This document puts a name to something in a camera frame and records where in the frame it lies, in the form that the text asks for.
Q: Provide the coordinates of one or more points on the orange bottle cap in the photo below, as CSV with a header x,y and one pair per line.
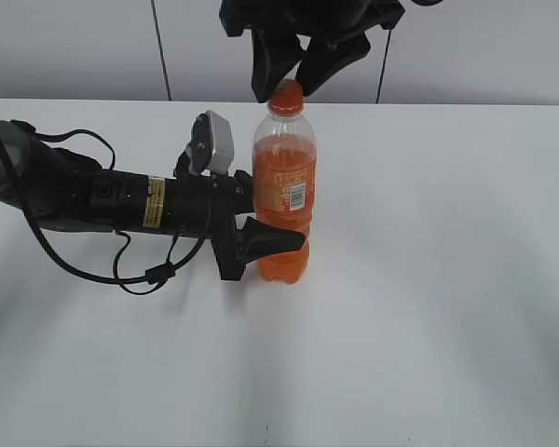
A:
x,y
287,99

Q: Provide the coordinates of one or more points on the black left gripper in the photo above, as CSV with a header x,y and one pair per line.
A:
x,y
206,207

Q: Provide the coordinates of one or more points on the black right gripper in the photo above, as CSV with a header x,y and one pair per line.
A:
x,y
337,32

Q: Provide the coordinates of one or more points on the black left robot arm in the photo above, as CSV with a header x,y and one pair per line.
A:
x,y
63,191

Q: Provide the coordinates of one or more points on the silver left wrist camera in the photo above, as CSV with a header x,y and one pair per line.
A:
x,y
211,147

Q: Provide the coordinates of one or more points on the orange soda plastic bottle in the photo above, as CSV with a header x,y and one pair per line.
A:
x,y
284,160

